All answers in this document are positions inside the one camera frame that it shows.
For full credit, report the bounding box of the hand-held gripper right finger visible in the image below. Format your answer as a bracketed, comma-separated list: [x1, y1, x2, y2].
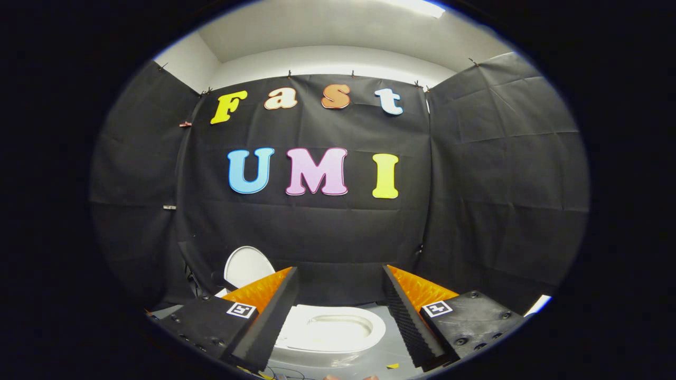
[382, 264, 529, 370]

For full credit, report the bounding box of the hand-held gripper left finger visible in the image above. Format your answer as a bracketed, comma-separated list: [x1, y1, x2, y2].
[158, 267, 299, 373]

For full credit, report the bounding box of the white toilet lid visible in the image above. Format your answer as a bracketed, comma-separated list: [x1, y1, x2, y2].
[224, 246, 276, 289]

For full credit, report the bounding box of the black backdrop cloth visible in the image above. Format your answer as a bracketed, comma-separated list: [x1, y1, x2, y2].
[89, 52, 591, 315]

